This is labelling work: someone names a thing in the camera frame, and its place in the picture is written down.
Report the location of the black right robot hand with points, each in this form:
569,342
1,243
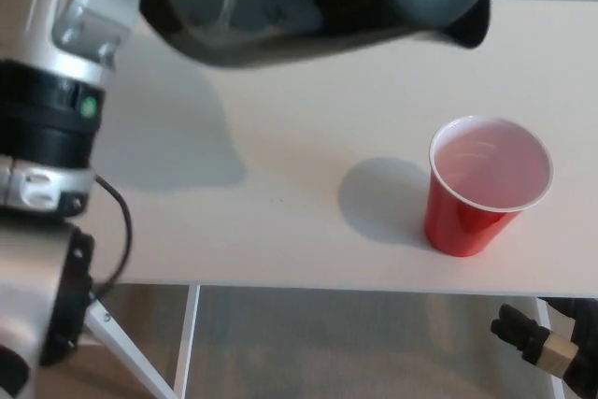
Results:
518,331

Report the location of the black electric kettle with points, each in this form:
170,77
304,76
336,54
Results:
327,6

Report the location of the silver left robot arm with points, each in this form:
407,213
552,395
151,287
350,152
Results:
37,137

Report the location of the red plastic cup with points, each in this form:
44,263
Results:
458,231

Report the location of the grey mesh table shelf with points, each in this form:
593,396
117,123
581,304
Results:
350,347

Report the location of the white metal table frame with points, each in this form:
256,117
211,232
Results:
131,361

